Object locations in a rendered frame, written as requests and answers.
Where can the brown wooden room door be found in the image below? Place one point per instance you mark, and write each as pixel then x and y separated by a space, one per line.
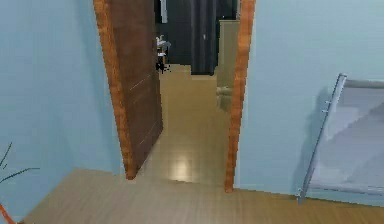
pixel 136 83

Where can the beige room door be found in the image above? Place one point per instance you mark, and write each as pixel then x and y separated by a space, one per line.
pixel 226 53

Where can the black tall cabinet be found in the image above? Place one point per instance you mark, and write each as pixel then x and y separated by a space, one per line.
pixel 202 36

